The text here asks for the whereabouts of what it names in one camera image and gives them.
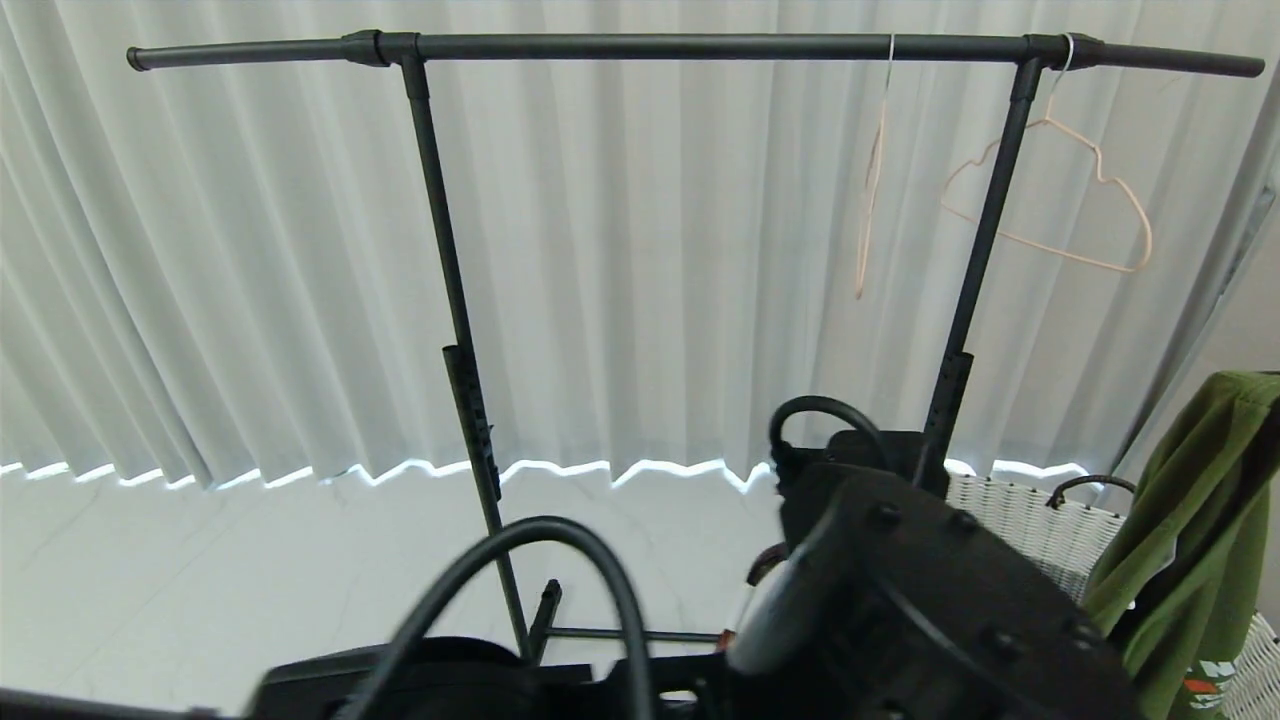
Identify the pink clothes hanger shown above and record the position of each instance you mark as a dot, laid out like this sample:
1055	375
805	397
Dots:
861	260
1040	241

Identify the white laundry basket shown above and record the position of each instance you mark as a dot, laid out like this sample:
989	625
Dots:
1010	520

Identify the green long-sleeved shirt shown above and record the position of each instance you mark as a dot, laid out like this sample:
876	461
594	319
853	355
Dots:
1190	480

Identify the black clothes rack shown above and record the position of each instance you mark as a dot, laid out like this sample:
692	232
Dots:
700	46

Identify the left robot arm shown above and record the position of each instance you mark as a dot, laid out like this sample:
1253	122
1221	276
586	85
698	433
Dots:
950	620

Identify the white curtain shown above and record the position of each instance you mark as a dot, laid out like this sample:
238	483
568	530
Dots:
650	250

